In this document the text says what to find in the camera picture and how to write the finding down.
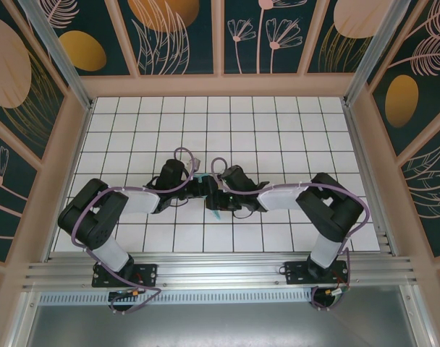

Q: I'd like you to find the teal cloth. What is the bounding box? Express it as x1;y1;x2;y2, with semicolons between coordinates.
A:
195;172;223;223

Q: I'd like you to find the slotted grey cable duct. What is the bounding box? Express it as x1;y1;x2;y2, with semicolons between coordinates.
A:
38;291;315;305

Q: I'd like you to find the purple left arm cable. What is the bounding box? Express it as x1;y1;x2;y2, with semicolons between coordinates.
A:
70;147;203;316

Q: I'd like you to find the grey metal sheet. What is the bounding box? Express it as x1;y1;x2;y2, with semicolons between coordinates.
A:
9;303;433;347

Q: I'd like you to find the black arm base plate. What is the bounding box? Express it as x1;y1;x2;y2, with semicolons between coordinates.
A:
92;262;158;288
284;260;350;286

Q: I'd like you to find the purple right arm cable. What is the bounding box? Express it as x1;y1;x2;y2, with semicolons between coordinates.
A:
211;157;372;312

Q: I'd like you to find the aluminium corner post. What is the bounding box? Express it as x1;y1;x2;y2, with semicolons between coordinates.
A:
344;0;413;106
17;0;95;111

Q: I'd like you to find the aluminium mounting rail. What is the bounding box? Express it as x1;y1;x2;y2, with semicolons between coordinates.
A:
22;252;420;291

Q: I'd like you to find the aluminium side rail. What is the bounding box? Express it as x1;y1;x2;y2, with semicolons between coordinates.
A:
344;103;398;257

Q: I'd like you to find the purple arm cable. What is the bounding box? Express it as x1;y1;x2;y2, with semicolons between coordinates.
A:
211;157;372;312
70;147;203;316

